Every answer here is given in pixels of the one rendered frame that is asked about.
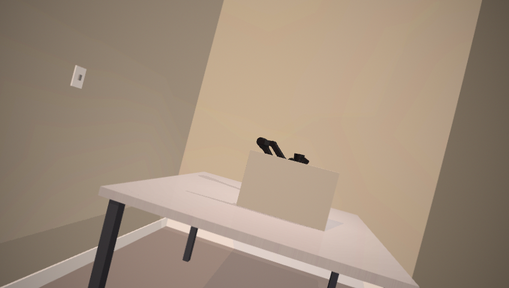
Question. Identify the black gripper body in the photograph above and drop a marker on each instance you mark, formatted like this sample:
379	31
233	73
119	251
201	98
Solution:
304	160

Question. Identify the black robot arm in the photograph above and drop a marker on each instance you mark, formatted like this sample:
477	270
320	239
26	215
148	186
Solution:
264	145

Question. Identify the tan rectangular board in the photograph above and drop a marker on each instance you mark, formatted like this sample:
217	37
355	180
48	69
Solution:
287	189

